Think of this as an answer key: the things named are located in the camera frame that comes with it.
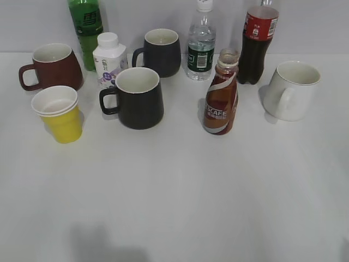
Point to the Nescafe coffee bottle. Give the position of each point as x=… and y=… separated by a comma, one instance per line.
x=222, y=96

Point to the yellow paper cup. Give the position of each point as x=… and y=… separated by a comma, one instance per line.
x=57, y=106

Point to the black mug front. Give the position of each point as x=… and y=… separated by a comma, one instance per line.
x=136, y=98

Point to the black mug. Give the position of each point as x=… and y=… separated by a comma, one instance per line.
x=161, y=52
x=136, y=98

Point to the black mug rear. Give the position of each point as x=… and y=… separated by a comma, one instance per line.
x=161, y=52

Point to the white yogurt drink bottle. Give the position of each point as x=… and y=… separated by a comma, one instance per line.
x=110, y=58

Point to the clear water bottle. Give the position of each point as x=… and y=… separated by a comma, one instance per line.
x=201, y=42

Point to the white ceramic mug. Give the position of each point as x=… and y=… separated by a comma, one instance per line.
x=291, y=90

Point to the dark red ceramic mug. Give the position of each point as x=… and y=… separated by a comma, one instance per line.
x=54, y=64

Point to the cola bottle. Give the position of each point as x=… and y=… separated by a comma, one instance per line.
x=258, y=32

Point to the green soda bottle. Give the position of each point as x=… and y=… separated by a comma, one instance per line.
x=88, y=25

